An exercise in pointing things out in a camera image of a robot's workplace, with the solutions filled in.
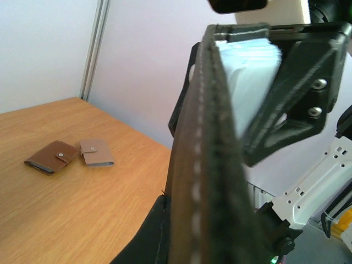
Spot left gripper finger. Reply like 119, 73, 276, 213
111, 194, 171, 264

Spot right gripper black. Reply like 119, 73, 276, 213
225, 23, 352, 167

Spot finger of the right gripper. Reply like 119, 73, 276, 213
168, 42, 200, 136

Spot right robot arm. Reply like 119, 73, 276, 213
166, 22, 351, 263

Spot beige card holder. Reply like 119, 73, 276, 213
80, 139, 114, 167

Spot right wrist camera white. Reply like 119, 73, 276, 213
207, 0, 311, 27

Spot left corner aluminium post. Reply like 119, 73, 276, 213
80, 0, 111, 102

